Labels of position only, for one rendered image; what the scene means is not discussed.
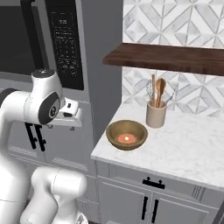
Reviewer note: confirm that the beige utensil pot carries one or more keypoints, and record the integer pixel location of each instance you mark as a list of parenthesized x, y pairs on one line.
[(156, 116)]

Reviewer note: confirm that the dark wooden wall shelf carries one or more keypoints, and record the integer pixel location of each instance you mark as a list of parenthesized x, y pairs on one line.
[(166, 58)]

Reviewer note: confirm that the dark glass microwave door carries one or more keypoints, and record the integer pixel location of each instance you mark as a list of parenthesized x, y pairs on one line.
[(13, 38)]

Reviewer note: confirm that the wooden spoon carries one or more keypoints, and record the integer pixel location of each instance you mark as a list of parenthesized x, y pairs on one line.
[(160, 87)]

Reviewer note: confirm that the grey base cupboard door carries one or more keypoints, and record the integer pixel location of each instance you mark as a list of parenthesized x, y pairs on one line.
[(180, 214), (119, 204)]

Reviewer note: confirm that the wooden spatula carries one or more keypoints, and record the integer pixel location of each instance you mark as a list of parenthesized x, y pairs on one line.
[(153, 87)]

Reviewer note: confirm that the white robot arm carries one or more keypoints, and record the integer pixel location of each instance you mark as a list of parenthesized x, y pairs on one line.
[(17, 110)]

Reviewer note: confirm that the grey tall cabinet housing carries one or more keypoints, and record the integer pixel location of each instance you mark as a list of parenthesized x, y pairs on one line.
[(103, 43)]

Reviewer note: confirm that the round orange waffle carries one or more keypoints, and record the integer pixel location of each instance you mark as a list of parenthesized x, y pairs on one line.
[(127, 138)]

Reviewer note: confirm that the grey drawer front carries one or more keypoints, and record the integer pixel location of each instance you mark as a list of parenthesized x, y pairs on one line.
[(180, 186)]

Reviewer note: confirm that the grey black microwave oven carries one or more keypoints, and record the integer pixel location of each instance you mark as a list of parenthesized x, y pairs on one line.
[(78, 43)]

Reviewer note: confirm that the metal whisk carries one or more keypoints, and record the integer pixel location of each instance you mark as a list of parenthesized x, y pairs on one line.
[(149, 87)]

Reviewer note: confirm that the brown golden bowl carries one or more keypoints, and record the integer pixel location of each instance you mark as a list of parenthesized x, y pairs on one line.
[(116, 131)]

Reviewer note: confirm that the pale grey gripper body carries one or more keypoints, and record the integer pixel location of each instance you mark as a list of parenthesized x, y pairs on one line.
[(68, 120)]

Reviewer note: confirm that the grey tall cabinet door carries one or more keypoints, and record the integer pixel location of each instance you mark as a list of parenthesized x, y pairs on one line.
[(20, 145), (70, 145)]

